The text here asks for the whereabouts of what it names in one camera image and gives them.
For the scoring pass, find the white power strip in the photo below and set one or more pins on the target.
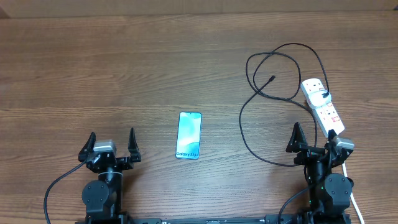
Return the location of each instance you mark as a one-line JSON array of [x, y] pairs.
[[326, 115]]

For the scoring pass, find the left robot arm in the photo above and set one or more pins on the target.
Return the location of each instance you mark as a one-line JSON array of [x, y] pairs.
[[103, 196]]

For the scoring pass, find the blue Galaxy smartphone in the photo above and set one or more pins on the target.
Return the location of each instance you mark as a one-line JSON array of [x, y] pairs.
[[188, 136]]

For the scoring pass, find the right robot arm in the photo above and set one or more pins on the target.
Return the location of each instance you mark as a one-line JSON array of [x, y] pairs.
[[329, 192]]

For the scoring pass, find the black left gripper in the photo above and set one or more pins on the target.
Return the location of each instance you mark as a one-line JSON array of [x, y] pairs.
[[127, 163]]

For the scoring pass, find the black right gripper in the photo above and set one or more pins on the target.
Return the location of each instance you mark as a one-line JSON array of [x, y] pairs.
[[306, 154]]

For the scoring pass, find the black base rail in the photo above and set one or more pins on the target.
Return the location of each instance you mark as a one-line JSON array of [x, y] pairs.
[[268, 219]]

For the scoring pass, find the white charger plug adapter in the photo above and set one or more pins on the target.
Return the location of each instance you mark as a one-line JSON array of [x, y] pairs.
[[318, 99]]

